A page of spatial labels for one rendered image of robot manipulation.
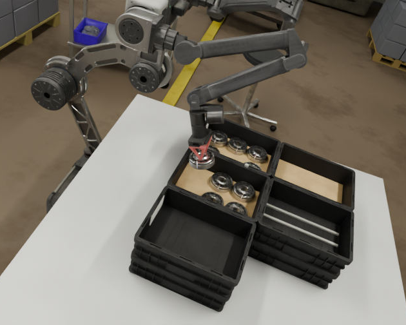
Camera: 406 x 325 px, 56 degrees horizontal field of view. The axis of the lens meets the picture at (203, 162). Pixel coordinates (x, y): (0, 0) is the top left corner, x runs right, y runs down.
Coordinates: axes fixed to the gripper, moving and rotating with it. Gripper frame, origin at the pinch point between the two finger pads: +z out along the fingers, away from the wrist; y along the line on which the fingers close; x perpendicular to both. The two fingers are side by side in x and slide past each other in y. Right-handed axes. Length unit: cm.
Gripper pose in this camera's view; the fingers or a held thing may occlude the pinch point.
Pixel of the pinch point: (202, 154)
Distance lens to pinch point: 152.4
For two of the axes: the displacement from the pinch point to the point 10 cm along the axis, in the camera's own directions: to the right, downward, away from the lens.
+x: -9.4, -1.1, 3.3
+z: 1.0, 8.1, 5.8
